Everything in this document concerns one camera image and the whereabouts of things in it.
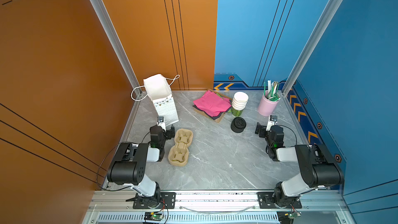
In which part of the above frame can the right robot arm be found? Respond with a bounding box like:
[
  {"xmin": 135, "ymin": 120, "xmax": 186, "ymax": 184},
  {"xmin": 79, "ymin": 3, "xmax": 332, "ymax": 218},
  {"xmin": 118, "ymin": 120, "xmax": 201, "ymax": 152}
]
[{"xmin": 255, "ymin": 123, "xmax": 344, "ymax": 208}]

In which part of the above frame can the pink straw holder cup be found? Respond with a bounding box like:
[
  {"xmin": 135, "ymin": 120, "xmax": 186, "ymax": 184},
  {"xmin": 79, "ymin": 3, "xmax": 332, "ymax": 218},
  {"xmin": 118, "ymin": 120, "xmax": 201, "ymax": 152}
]
[{"xmin": 257, "ymin": 95, "xmax": 279, "ymax": 116}]

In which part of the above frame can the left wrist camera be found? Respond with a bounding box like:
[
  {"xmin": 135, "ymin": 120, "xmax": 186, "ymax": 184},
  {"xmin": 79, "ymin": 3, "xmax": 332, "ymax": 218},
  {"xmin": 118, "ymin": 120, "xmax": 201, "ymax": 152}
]
[{"xmin": 157, "ymin": 116, "xmax": 166, "ymax": 131}]

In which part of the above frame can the green circuit board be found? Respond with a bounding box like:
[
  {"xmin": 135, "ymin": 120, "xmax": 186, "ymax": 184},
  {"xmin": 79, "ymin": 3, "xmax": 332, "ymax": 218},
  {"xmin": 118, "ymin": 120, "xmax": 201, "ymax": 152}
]
[{"xmin": 144, "ymin": 212, "xmax": 164, "ymax": 223}]

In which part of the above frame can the stack of paper cups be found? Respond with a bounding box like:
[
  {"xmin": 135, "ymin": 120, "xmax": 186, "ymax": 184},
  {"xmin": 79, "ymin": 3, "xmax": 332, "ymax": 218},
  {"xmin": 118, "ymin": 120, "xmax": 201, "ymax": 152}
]
[{"xmin": 231, "ymin": 92, "xmax": 249, "ymax": 117}]

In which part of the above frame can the pink napkin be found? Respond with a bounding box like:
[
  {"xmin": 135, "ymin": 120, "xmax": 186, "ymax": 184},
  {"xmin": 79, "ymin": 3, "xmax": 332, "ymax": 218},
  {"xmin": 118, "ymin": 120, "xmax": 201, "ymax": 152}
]
[{"xmin": 193, "ymin": 90, "xmax": 232, "ymax": 117}]

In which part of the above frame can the stack of black lids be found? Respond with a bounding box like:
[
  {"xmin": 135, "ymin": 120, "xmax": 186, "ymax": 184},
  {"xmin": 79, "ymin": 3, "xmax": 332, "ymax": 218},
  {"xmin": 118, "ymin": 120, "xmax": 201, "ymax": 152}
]
[{"xmin": 231, "ymin": 117, "xmax": 247, "ymax": 133}]

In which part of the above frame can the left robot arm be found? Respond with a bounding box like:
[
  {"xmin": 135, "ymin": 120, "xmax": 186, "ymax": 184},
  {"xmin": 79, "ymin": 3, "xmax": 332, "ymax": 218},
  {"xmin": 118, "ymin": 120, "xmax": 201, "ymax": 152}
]
[{"xmin": 107, "ymin": 125, "xmax": 175, "ymax": 209}]

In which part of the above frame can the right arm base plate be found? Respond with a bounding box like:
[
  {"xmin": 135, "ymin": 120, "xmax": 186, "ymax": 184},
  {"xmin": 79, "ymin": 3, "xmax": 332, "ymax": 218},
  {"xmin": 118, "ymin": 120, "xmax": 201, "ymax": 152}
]
[{"xmin": 257, "ymin": 191, "xmax": 302, "ymax": 209}]

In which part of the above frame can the beige pulp cup carrier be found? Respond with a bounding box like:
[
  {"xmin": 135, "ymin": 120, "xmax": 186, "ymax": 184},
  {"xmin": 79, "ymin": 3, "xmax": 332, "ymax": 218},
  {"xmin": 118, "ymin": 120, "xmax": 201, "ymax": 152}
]
[{"xmin": 168, "ymin": 129, "xmax": 193, "ymax": 167}]

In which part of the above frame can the dark grey napkin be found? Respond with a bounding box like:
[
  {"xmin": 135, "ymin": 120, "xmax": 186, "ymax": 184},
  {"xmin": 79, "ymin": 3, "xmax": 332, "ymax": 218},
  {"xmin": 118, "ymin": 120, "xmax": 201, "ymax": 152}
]
[{"xmin": 192, "ymin": 105, "xmax": 229, "ymax": 123}]

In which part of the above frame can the bundle of wrapped straws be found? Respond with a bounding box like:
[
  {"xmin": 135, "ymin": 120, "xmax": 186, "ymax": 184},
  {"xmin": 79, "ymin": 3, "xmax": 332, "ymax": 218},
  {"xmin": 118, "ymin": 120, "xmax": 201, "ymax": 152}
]
[{"xmin": 264, "ymin": 80, "xmax": 280, "ymax": 102}]

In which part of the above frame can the white paper gift bag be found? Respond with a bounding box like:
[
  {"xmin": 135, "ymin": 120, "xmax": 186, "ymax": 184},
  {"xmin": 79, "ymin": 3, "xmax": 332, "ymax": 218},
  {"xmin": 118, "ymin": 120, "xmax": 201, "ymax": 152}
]
[{"xmin": 131, "ymin": 74, "xmax": 180, "ymax": 127}]

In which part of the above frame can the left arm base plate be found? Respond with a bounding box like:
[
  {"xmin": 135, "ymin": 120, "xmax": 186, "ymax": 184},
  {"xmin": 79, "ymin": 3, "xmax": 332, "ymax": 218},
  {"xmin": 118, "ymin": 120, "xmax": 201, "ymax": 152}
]
[{"xmin": 133, "ymin": 192, "xmax": 176, "ymax": 209}]

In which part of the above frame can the aluminium front rail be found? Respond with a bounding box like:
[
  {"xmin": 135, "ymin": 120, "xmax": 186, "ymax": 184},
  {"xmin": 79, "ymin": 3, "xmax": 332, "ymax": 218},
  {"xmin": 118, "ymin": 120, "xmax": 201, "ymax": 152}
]
[{"xmin": 83, "ymin": 190, "xmax": 355, "ymax": 224}]

